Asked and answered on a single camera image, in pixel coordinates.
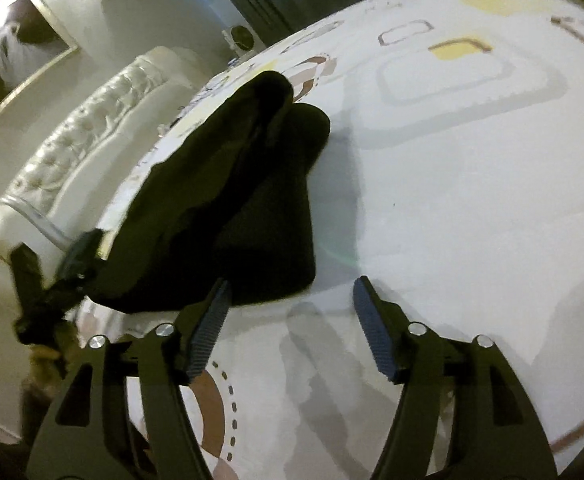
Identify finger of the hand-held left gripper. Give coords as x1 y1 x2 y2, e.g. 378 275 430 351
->
54 230 105 286

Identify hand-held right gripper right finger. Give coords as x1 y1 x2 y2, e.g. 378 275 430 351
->
353 275 558 480

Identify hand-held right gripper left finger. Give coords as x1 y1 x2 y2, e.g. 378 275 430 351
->
26 279 233 480

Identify black pants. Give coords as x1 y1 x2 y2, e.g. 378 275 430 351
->
84 70 331 315

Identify white tufted headboard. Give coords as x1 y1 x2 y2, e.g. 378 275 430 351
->
0 45 197 306

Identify white patterned bed cover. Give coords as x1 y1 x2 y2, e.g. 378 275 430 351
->
64 0 584 480

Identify round black white device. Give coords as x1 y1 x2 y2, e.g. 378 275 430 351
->
222 24 257 53

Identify framed wall picture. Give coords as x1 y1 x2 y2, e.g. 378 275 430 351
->
0 0 80 123

